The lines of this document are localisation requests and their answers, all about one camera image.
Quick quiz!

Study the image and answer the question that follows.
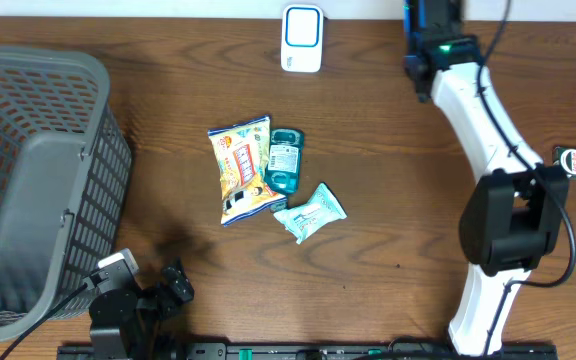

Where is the teal wet wipes pack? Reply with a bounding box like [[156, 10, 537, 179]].
[[274, 183, 347, 244]]

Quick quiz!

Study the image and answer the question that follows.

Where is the yellow snack bag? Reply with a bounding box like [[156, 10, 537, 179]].
[[207, 115, 287, 227]]

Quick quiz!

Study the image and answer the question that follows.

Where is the teal mouthwash bottle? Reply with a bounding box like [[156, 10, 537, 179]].
[[264, 128, 304, 196]]

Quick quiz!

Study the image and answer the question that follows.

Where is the green small box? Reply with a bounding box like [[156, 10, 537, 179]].
[[552, 146, 576, 180]]

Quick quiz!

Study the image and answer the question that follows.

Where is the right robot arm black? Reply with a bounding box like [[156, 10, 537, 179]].
[[403, 0, 576, 359]]

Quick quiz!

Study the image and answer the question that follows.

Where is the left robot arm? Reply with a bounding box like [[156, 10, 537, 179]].
[[86, 250, 194, 359]]

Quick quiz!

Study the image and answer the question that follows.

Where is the white barcode scanner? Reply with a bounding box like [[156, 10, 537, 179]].
[[280, 4, 325, 73]]

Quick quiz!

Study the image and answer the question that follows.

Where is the grey plastic shopping basket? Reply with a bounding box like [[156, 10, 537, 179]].
[[0, 46, 132, 342]]

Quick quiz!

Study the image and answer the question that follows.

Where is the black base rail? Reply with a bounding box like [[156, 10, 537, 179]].
[[56, 339, 559, 360]]

